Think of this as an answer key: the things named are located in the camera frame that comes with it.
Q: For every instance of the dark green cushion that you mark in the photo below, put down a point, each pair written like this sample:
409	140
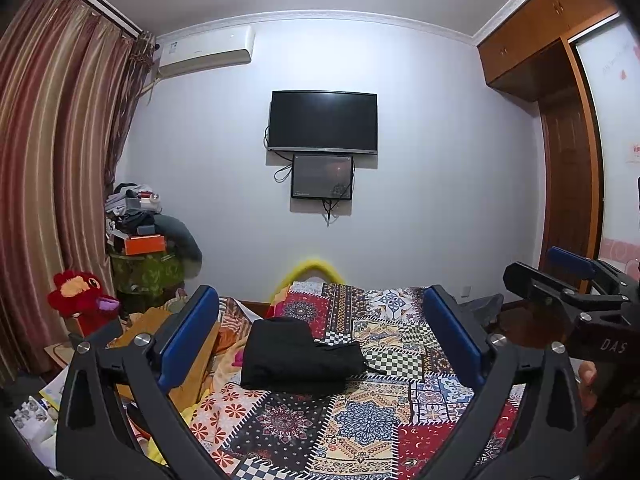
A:
182	242

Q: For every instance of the black zip hoodie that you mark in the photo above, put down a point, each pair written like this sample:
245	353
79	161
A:
281	356

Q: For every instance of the striped red curtain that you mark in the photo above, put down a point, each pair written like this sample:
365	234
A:
70	82

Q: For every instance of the patchwork patterned bedspread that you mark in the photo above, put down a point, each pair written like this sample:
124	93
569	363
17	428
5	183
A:
385	424

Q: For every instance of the brown wooden board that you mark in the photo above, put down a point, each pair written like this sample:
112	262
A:
182	367

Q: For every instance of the brown wooden door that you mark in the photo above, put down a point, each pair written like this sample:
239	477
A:
572	219

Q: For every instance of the yellow hoop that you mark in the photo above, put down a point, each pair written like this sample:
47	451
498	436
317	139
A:
311	267

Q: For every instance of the wooden overhead cabinet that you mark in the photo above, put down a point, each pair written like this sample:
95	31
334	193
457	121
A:
525	56

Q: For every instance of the black wall television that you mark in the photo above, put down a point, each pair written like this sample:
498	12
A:
323	121

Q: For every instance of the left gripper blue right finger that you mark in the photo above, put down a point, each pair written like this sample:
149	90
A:
547	439

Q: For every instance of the small black wall monitor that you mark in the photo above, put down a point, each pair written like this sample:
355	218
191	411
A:
322	177

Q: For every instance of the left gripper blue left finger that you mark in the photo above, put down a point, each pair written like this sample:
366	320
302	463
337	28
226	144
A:
94	439

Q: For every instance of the orange box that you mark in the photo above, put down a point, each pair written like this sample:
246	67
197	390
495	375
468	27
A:
142	245

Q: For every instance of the red plush toy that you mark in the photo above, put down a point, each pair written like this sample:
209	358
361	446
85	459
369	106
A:
81	300

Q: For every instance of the person right hand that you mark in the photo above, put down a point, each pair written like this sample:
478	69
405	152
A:
587	374

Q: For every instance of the white air conditioner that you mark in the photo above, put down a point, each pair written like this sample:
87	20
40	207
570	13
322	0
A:
216	48

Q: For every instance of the green camouflage bag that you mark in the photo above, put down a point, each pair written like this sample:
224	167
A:
145	281

